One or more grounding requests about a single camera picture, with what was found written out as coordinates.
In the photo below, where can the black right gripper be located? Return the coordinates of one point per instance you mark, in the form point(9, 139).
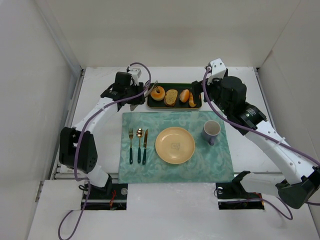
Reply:
point(207, 92)

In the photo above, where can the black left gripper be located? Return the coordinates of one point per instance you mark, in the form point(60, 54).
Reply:
point(139, 93)

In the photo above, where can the glazed bagel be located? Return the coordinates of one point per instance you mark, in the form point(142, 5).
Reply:
point(158, 93)

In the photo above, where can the round bread roll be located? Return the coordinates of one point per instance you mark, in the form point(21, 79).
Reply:
point(184, 96)

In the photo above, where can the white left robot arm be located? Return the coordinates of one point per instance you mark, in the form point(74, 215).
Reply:
point(77, 147)

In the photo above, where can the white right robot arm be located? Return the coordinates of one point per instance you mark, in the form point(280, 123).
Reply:
point(300, 172)

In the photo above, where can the brown bread slice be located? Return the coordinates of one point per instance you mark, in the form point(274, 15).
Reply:
point(170, 97)

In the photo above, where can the dark green serving tray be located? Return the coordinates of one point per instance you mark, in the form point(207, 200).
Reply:
point(154, 104)

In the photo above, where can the golden croissant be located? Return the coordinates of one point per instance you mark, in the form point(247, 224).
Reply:
point(191, 102)

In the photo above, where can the purple mug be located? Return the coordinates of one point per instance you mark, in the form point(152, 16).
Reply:
point(210, 131)

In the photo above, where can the yellow round plate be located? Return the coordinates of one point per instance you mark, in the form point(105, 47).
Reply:
point(175, 145)

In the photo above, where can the teal patterned placemat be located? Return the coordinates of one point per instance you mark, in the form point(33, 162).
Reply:
point(209, 164)

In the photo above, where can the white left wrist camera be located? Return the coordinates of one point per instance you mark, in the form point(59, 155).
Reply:
point(135, 73)

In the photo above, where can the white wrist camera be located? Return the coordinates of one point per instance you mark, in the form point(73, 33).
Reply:
point(135, 73)
point(218, 68)

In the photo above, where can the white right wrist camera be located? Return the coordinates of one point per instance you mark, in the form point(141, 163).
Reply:
point(218, 68)

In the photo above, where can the gold fork green handle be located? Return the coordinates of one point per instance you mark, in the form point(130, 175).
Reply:
point(130, 135)

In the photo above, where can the gold spoon green handle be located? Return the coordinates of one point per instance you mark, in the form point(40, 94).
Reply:
point(139, 134)

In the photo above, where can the gold knife green handle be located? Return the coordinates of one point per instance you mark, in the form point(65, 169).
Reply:
point(144, 158)

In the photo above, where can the aluminium frame rail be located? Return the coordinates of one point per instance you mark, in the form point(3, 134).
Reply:
point(68, 112)

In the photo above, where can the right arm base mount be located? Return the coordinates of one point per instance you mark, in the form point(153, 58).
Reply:
point(232, 196)

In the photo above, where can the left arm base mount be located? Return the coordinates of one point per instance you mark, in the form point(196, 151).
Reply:
point(116, 200)

